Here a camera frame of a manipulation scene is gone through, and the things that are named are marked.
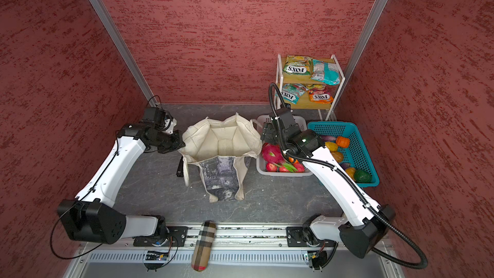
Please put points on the red apple front left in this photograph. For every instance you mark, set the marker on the red apple front left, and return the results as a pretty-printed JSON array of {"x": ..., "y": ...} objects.
[{"x": 271, "y": 167}]

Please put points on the white plastic basket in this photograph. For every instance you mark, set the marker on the white plastic basket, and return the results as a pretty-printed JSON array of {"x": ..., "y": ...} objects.
[{"x": 260, "y": 162}]

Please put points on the yellow Fox's candy bag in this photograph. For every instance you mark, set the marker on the yellow Fox's candy bag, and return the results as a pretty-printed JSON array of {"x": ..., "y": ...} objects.
[{"x": 298, "y": 65}]

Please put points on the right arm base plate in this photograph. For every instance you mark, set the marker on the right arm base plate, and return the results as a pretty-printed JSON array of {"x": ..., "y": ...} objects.
[{"x": 303, "y": 237}]

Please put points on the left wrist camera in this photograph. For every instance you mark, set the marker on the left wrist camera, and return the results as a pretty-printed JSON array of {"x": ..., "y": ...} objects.
[{"x": 154, "y": 116}]

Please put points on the green Fox's candy bag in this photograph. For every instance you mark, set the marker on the green Fox's candy bag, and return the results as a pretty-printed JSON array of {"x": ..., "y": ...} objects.
[{"x": 292, "y": 93}]

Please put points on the teal snack bag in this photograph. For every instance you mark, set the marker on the teal snack bag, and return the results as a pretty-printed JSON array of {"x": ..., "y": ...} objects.
[{"x": 325, "y": 72}]

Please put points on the aluminium rail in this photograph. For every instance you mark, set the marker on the aluminium rail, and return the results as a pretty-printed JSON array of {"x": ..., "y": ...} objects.
[{"x": 243, "y": 236}]

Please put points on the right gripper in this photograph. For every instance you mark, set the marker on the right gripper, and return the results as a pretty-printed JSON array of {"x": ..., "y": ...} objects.
[{"x": 268, "y": 132}]

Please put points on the pink dragon fruit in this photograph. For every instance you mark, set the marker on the pink dragon fruit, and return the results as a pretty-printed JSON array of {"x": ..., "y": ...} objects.
[{"x": 273, "y": 154}]

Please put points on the yellow vegetable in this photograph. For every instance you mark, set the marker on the yellow vegetable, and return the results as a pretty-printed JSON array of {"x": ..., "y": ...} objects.
[{"x": 333, "y": 147}]

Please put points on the green avocado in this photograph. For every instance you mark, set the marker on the green avocado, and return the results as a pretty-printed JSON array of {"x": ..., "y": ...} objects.
[{"x": 363, "y": 177}]

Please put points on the white wooden shelf rack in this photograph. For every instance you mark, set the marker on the white wooden shelf rack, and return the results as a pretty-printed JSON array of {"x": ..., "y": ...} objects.
[{"x": 326, "y": 111}]

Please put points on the plaid pouch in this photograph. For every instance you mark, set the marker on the plaid pouch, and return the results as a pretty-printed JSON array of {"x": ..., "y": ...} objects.
[{"x": 203, "y": 248}]

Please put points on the red apple front right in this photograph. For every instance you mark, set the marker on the red apple front right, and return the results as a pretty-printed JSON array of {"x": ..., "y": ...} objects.
[{"x": 299, "y": 167}]

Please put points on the red apple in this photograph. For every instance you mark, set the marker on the red apple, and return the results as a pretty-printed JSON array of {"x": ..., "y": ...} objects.
[
  {"x": 271, "y": 167},
  {"x": 299, "y": 167}
]

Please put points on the cream canvas tote bag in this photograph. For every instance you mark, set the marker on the cream canvas tote bag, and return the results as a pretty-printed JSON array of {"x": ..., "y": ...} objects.
[{"x": 222, "y": 151}]

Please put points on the orange pumpkin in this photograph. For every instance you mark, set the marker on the orange pumpkin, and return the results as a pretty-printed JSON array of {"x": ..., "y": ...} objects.
[{"x": 342, "y": 142}]

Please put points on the orange Fox's candy bag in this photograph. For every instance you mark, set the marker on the orange Fox's candy bag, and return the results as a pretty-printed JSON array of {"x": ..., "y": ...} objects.
[{"x": 320, "y": 96}]

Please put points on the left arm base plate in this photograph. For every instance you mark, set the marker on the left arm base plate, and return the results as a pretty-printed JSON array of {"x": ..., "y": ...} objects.
[{"x": 175, "y": 236}]

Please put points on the black remote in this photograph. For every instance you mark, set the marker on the black remote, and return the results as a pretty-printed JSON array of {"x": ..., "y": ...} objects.
[{"x": 179, "y": 172}]

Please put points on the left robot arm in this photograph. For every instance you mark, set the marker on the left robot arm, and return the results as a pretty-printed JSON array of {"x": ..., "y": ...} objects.
[{"x": 90, "y": 216}]

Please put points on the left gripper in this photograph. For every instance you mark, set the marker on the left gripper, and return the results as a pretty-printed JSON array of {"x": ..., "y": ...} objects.
[{"x": 177, "y": 144}]

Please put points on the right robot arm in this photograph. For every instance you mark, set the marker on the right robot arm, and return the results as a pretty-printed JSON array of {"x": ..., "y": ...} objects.
[{"x": 365, "y": 222}]

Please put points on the teal plastic basket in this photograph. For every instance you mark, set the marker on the teal plastic basket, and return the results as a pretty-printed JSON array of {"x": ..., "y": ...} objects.
[{"x": 356, "y": 154}]

